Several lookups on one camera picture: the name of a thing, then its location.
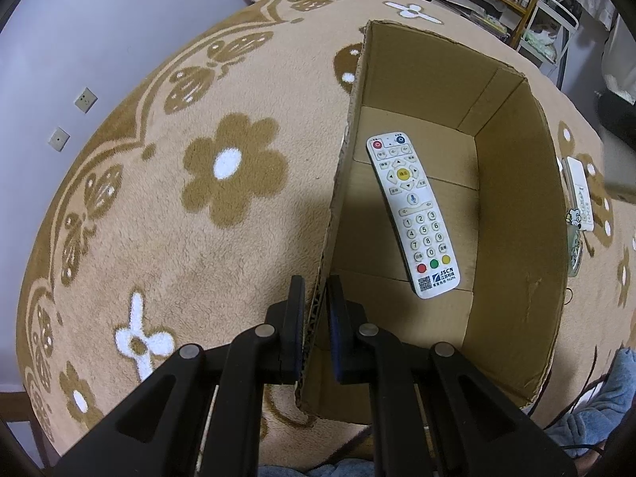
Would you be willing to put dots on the white trolley cart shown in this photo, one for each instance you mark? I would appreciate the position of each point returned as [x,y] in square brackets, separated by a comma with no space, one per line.
[556,15]

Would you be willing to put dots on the white air conditioner remote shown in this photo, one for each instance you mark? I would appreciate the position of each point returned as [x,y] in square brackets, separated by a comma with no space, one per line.
[579,184]

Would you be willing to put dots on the white puffy jacket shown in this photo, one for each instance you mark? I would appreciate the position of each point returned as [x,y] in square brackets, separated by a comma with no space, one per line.
[618,54]

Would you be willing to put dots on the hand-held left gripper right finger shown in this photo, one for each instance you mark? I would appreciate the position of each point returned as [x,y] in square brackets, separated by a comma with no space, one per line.
[332,328]

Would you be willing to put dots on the green oval remote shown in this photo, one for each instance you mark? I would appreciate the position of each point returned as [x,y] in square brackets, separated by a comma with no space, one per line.
[575,253]

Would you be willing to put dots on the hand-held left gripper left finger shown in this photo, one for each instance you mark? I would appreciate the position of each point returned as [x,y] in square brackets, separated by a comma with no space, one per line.
[298,318]

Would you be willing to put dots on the brown cardboard box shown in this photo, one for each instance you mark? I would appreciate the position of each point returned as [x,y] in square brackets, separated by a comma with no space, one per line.
[516,258]

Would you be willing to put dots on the white wall socket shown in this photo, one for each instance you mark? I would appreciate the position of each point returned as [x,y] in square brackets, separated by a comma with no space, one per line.
[85,100]
[58,138]

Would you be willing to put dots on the beige floral blanket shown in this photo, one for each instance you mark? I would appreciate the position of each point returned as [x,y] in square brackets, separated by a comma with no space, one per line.
[149,233]

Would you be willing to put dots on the white remote with coloured buttons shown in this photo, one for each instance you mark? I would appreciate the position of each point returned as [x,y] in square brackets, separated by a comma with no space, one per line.
[417,218]

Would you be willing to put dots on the wooden shelf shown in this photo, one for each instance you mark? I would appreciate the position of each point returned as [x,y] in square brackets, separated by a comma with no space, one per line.
[512,4]

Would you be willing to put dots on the person's blue jeans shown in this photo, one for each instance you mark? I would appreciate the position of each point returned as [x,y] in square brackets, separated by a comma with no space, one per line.
[606,397]

